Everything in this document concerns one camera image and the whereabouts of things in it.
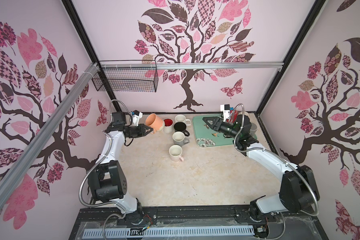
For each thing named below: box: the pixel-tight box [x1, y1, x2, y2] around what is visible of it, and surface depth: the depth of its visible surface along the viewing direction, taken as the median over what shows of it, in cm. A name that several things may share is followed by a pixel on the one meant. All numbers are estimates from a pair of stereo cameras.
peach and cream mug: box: [145, 113, 165, 135], surface depth 88 cm
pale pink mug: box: [168, 144, 184, 162], surface depth 91 cm
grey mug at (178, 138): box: [172, 131, 190, 147], surface depth 98 cm
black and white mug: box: [174, 122, 190, 137], surface depth 102 cm
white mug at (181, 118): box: [173, 114, 192, 126], surface depth 109 cm
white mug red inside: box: [163, 118, 174, 134], surface depth 106 cm
